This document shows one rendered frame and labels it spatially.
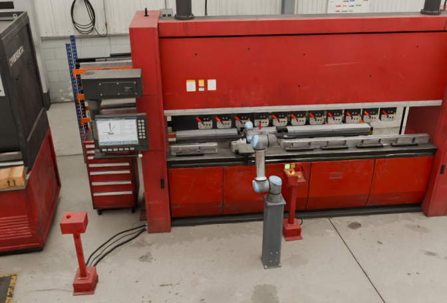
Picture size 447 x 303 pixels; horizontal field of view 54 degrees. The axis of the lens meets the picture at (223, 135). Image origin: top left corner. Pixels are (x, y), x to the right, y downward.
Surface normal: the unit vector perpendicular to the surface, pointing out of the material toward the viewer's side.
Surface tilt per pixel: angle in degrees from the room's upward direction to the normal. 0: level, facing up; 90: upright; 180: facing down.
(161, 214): 90
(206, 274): 0
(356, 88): 90
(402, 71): 90
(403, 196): 103
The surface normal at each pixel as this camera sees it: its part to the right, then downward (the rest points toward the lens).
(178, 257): 0.00, -0.90
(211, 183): 0.09, 0.43
